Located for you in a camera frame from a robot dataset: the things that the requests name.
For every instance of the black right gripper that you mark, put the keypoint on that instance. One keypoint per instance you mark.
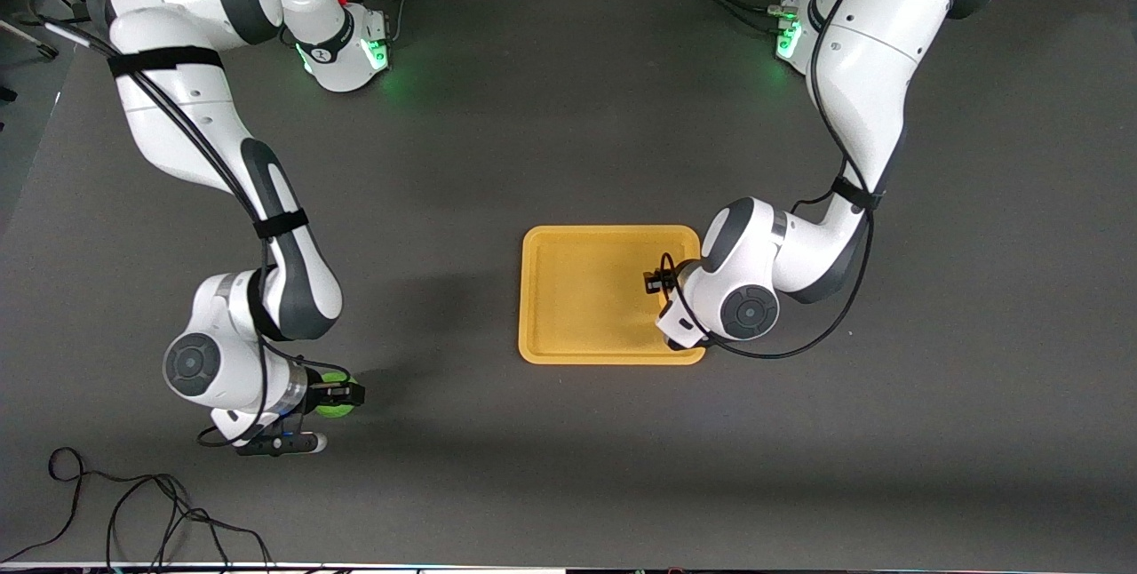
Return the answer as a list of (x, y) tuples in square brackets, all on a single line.
[(332, 394)]

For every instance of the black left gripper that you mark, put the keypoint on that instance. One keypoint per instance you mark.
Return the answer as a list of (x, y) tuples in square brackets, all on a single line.
[(662, 281)]

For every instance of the green apple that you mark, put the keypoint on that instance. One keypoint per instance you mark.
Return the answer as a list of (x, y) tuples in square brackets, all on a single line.
[(333, 411)]

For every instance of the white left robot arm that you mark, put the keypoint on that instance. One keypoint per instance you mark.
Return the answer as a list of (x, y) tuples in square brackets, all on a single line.
[(870, 67)]

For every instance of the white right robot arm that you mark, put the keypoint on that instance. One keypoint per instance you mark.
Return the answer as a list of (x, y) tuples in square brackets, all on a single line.
[(178, 112)]

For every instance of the yellow plastic tray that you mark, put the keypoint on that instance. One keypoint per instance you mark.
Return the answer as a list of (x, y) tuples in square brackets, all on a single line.
[(577, 298)]

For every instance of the dark grey table mat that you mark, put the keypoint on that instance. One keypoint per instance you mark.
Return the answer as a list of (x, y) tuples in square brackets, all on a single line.
[(533, 467)]

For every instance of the grey metal rod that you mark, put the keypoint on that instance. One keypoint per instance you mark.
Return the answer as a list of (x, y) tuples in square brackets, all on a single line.
[(31, 39)]

